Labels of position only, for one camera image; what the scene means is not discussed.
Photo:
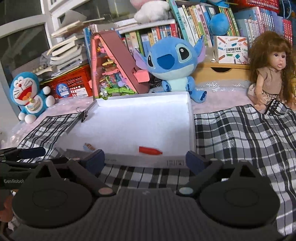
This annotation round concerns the stack of books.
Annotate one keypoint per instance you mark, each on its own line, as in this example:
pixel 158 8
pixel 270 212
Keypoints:
pixel 67 52

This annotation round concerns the red basket on shelf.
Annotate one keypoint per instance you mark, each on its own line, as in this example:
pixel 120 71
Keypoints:
pixel 272 5

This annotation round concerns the wooden drawer box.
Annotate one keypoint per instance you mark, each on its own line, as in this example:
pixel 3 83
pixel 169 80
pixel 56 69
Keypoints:
pixel 213 71

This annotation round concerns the Stitch plush toy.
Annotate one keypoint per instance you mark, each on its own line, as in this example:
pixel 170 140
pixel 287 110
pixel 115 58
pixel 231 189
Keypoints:
pixel 173 60

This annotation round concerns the red toy carrot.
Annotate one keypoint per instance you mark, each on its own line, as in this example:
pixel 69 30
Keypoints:
pixel 149 151

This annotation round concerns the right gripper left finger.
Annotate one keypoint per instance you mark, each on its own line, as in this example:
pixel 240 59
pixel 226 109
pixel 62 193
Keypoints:
pixel 84 166

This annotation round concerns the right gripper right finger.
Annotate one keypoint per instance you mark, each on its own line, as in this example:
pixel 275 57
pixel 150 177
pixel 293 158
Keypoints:
pixel 206 173

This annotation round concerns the blue hair clip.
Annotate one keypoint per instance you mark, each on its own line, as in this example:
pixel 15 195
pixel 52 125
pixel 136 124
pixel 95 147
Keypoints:
pixel 88 147

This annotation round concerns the blue white plush toy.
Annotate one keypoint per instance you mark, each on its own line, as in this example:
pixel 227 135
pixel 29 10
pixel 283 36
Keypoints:
pixel 219 24

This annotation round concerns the white pencil pattern box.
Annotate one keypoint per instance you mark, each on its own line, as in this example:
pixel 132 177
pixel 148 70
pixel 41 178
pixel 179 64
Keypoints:
pixel 231 50

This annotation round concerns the red plastic crate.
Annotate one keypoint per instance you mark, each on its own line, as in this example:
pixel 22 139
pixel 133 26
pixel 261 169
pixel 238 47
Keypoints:
pixel 72 84

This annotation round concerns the binder clip on box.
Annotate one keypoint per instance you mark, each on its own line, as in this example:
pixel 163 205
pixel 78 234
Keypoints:
pixel 83 114

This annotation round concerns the brown haired doll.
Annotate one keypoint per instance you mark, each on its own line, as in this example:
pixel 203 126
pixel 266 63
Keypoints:
pixel 272 70

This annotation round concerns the Doraemon plush toy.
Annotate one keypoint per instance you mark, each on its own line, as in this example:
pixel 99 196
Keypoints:
pixel 25 91

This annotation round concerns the pink triangular diorama house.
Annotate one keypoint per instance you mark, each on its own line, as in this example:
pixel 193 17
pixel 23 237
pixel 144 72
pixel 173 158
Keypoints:
pixel 113 68

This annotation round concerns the row of books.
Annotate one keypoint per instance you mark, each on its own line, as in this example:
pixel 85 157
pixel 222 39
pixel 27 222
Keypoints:
pixel 191 21

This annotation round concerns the black white plaid cloth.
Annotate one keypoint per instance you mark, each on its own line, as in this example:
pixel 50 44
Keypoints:
pixel 254 200

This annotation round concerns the white shallow cardboard box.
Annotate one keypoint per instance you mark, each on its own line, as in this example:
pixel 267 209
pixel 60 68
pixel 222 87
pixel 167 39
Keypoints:
pixel 120 125

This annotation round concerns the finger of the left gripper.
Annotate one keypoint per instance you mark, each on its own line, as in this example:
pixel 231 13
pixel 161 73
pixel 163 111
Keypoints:
pixel 15 154

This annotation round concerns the white pink plush toy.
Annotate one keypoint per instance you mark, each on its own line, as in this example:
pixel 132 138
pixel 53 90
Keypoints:
pixel 151 11

